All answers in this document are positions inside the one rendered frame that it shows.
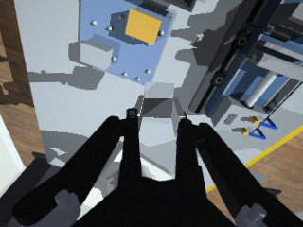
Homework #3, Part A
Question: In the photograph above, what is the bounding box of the yellow block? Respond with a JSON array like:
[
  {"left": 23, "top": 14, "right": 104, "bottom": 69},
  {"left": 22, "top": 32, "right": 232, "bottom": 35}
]
[{"left": 125, "top": 9, "right": 162, "bottom": 44}]

